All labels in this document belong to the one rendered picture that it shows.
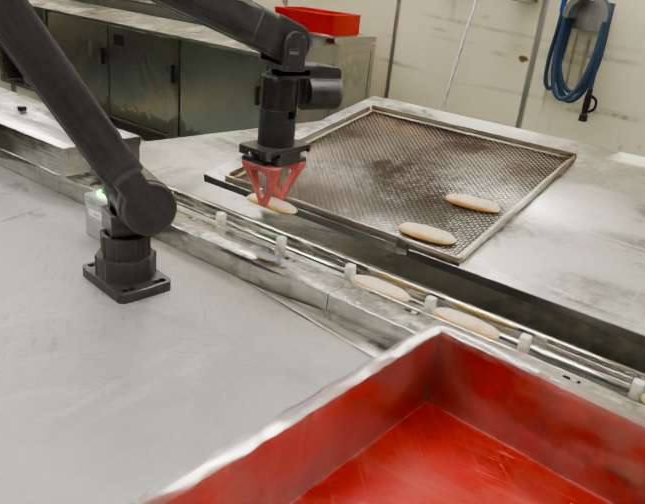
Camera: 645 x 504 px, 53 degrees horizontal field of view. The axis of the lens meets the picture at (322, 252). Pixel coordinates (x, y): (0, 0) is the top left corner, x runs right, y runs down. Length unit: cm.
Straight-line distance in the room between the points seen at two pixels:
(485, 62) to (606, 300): 398
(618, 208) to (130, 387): 87
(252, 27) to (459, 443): 60
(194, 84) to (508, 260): 338
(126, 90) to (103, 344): 397
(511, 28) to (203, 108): 214
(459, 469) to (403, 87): 461
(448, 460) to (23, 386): 47
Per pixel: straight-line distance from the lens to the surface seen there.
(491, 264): 102
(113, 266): 97
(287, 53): 96
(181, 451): 70
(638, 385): 86
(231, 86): 399
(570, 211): 121
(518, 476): 73
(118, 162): 91
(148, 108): 460
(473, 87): 493
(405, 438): 73
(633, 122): 460
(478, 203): 117
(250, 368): 82
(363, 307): 89
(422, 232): 106
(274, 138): 100
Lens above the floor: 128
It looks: 24 degrees down
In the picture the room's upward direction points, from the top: 6 degrees clockwise
